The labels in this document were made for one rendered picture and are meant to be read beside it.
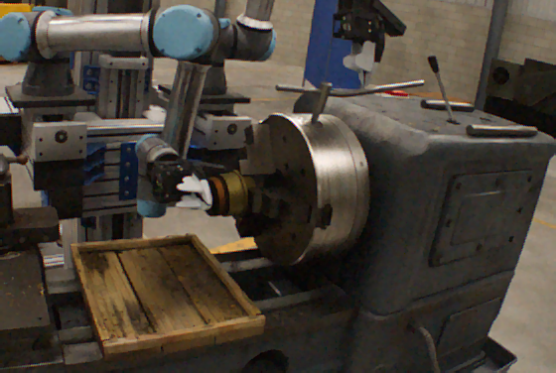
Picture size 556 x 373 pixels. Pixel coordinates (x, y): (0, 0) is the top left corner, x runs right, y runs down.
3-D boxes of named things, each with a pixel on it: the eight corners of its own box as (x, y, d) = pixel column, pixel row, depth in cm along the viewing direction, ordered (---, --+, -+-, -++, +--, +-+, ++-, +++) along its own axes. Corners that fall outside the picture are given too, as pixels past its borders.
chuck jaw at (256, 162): (278, 177, 106) (270, 123, 108) (290, 172, 102) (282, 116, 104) (231, 180, 100) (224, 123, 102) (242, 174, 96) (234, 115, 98)
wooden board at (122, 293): (194, 247, 118) (195, 232, 117) (263, 334, 89) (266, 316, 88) (70, 259, 102) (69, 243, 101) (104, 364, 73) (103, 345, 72)
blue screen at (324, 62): (282, 86, 984) (299, -30, 914) (321, 91, 995) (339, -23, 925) (321, 141, 595) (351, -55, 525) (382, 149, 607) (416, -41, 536)
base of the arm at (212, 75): (172, 85, 156) (175, 55, 153) (212, 85, 165) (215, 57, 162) (193, 94, 145) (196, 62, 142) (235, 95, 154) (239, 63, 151)
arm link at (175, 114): (191, 2, 121) (151, 177, 135) (179, 1, 110) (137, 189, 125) (233, 13, 121) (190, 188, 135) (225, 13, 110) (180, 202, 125)
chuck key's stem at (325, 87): (307, 138, 96) (324, 84, 91) (302, 132, 98) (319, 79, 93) (316, 138, 97) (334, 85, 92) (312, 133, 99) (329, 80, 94)
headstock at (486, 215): (416, 206, 167) (441, 96, 155) (526, 269, 129) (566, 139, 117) (266, 224, 137) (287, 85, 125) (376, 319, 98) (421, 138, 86)
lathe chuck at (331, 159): (262, 204, 125) (294, 89, 110) (326, 290, 102) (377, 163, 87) (229, 206, 120) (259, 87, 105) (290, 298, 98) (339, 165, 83)
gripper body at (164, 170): (160, 206, 95) (144, 185, 105) (201, 203, 99) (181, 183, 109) (162, 170, 93) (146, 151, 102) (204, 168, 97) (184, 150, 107)
